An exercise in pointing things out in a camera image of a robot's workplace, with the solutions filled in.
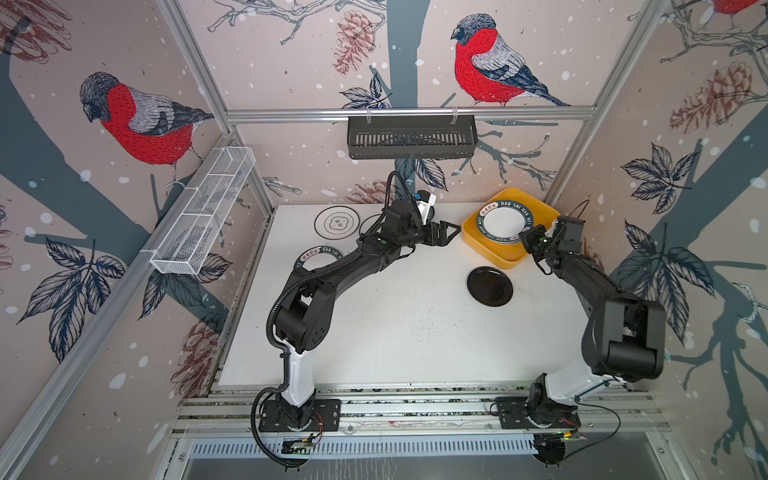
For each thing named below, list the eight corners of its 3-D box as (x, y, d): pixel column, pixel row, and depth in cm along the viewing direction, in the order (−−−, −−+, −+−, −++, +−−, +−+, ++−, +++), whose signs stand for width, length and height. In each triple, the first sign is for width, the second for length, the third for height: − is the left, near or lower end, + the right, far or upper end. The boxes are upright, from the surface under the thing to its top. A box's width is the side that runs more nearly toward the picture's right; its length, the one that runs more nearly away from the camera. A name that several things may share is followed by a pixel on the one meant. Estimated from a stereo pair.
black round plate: (471, 306, 94) (473, 303, 93) (464, 269, 103) (466, 266, 102) (515, 306, 94) (517, 303, 93) (505, 269, 103) (506, 266, 102)
